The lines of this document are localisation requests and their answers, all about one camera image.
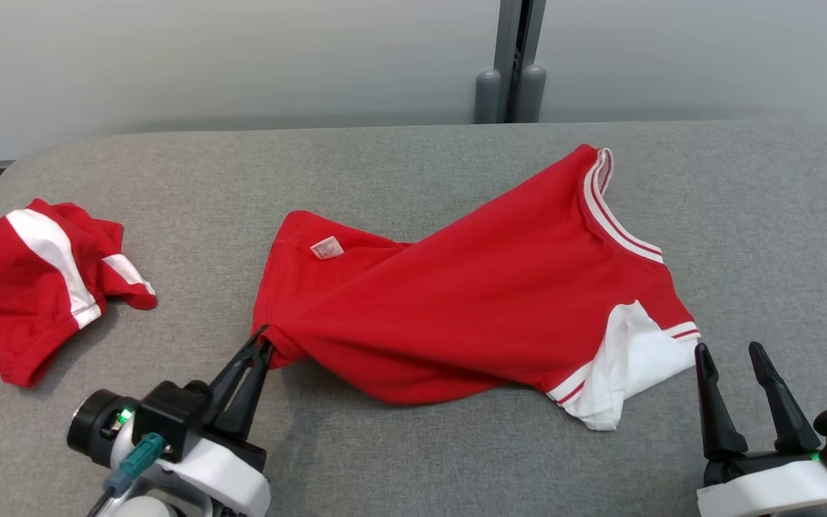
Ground red Bulls jersey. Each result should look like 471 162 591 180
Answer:
252 144 701 432

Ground red shorts with white stripes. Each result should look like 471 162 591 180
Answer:
0 199 158 388

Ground grey cylindrical post bumper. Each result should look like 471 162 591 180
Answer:
516 63 548 123
475 68 503 124

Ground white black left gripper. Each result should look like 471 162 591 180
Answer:
142 325 275 517

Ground grey aluminium wall post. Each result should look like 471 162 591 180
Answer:
492 0 548 124

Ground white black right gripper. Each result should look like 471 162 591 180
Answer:
695 342 827 517

